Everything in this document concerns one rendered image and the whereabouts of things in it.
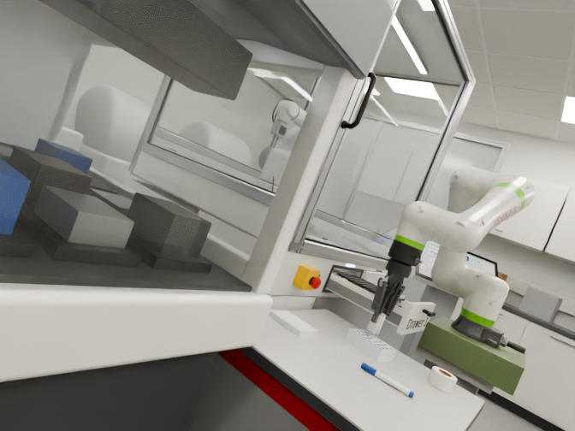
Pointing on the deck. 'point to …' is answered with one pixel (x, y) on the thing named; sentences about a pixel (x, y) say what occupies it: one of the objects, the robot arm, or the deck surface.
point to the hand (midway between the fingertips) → (376, 322)
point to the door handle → (362, 103)
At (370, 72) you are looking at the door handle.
